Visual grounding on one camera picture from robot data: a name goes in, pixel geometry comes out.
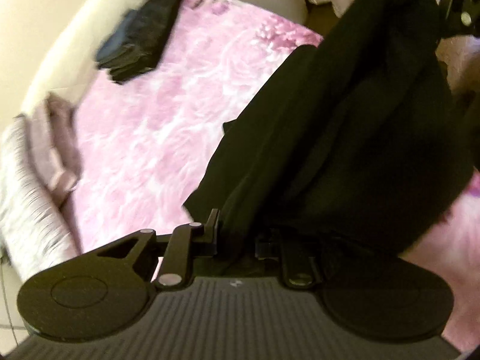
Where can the black folded clothes stack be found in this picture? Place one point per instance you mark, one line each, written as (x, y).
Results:
(157, 18)

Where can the white pillow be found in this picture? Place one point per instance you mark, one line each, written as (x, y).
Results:
(26, 210)

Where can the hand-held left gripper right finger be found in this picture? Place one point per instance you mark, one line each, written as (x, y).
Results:
(300, 266)

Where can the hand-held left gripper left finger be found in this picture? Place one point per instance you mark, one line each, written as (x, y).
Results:
(212, 232)

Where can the mauve folded cloth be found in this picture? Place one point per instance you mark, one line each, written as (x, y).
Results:
(56, 150)

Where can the dark blue folded garment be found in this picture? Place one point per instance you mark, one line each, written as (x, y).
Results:
(120, 41)

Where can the black garment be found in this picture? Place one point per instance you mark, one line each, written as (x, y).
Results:
(337, 138)

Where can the cream headboard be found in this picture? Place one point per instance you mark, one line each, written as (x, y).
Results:
(75, 26)

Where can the pink floral blanket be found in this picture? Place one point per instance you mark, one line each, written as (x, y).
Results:
(168, 120)

